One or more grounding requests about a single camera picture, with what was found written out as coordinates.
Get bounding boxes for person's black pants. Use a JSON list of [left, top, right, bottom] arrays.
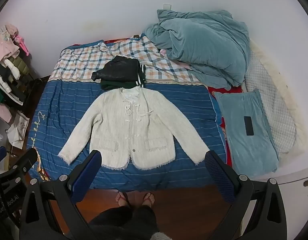
[[89, 205, 159, 240]]

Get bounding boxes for white tweed jacket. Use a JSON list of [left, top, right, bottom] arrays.
[[57, 87, 211, 171]]

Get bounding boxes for person's left foot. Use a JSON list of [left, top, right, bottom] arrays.
[[115, 191, 131, 207]]

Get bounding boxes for red printed sheet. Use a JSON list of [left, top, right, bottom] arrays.
[[208, 85, 244, 167]]

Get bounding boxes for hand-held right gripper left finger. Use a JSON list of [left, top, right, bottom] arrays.
[[19, 150, 102, 240]]

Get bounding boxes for person's foot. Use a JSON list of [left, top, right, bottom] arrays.
[[115, 191, 131, 207], [142, 192, 155, 207]]

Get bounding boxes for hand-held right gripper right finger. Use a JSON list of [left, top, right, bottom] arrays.
[[205, 150, 288, 240]]

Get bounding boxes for person's right foot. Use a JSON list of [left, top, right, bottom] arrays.
[[142, 192, 155, 207]]

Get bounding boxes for white quilted mattress pad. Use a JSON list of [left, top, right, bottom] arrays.
[[240, 39, 308, 155]]

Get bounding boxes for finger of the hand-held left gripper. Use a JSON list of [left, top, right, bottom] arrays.
[[0, 147, 38, 188]]

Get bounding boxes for teal pillow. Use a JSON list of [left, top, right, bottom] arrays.
[[213, 89, 280, 173]]

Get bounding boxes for white tote bag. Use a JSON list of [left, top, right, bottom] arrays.
[[7, 111, 30, 153]]

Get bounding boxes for black folded jacket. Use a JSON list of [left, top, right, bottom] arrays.
[[91, 55, 146, 88]]

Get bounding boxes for pile of hanging clothes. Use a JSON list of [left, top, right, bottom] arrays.
[[0, 24, 43, 120]]

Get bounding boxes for plaid bedsheet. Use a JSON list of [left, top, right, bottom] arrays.
[[51, 35, 207, 87]]

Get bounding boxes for white bedside cabinet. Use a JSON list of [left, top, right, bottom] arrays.
[[277, 152, 308, 230]]

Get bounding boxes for blue striped bedsheet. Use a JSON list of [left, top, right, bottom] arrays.
[[27, 80, 227, 190]]

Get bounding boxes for black phone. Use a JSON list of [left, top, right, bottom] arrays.
[[244, 116, 254, 137]]

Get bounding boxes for teal cloth garment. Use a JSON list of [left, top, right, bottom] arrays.
[[142, 9, 251, 90]]

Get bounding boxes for pink clothes hanger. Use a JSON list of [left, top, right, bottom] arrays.
[[15, 36, 29, 57]]

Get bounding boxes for dark green garment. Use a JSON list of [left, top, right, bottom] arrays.
[[101, 80, 142, 91]]

